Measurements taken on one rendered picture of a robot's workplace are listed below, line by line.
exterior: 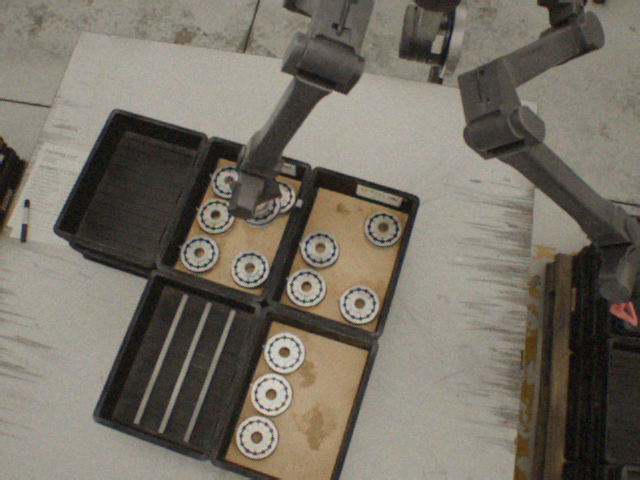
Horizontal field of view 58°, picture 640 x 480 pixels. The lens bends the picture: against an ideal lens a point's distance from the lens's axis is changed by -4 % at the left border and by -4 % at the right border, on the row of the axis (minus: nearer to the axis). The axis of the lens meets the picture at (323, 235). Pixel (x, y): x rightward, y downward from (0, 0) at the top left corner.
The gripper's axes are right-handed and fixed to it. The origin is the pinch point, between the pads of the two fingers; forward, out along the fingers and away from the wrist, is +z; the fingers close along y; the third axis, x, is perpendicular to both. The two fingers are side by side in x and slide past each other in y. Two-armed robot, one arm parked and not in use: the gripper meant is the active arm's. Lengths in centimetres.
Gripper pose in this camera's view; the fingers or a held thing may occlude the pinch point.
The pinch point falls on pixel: (258, 202)
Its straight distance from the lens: 143.4
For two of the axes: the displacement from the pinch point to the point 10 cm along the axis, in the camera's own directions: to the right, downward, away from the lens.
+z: -0.1, 3.2, 9.5
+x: -4.3, -8.6, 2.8
